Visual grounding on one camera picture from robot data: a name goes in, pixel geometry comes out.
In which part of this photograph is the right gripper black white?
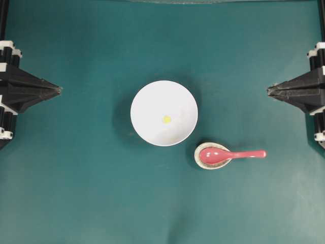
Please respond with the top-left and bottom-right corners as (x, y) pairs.
(267, 42), (324, 148)

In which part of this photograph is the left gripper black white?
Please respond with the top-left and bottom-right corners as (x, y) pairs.
(1, 41), (62, 149)

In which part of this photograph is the pink ceramic spoon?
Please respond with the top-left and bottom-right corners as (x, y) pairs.
(199, 147), (267, 165)

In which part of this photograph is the yellow hexagonal prism block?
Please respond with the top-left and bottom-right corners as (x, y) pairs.
(162, 115), (171, 124)

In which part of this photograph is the speckled egg-shaped spoon rest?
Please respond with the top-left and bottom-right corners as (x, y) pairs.
(194, 142), (231, 170)

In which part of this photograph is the white round bowl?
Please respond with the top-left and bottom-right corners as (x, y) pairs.
(130, 80), (199, 146)

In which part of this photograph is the black frame post left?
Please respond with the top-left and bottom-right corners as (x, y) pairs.
(0, 0), (9, 41)

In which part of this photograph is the black frame post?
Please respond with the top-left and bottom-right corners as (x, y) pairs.
(0, 0), (9, 41)
(317, 0), (325, 42)

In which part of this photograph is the black frame post right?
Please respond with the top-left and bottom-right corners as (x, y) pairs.
(317, 0), (325, 42)

